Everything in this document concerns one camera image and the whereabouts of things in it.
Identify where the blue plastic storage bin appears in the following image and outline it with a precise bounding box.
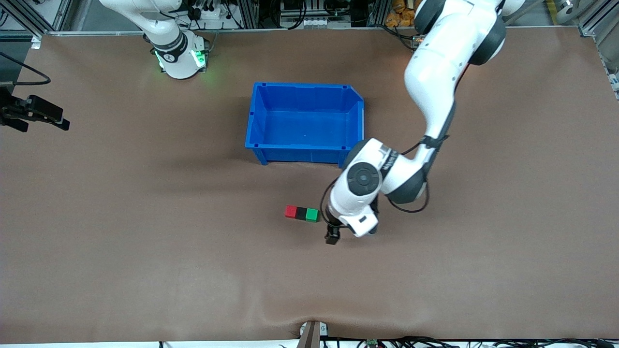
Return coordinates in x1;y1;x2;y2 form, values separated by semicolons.
245;82;365;169

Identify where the white power strip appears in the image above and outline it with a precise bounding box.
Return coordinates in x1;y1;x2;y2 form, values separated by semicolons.
186;2;228;22

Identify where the brown table mat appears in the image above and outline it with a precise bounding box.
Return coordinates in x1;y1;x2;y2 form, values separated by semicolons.
0;27;619;345

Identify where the orange snack bag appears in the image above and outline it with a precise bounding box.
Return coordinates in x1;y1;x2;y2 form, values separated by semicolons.
385;0;421;27

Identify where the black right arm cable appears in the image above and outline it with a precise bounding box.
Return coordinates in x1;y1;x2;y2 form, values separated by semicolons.
0;51;51;87

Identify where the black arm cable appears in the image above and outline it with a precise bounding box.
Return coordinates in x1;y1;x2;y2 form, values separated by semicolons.
0;51;51;87
321;135;450;228

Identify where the aluminium frame profile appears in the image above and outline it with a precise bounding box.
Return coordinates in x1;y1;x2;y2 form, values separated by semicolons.
7;0;73;37
578;0;619;51

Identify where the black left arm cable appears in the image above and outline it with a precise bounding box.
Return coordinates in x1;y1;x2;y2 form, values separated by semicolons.
321;135;450;228

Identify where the aluminium frame post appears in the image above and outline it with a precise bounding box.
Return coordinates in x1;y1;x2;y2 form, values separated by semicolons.
237;0;259;29
368;0;387;27

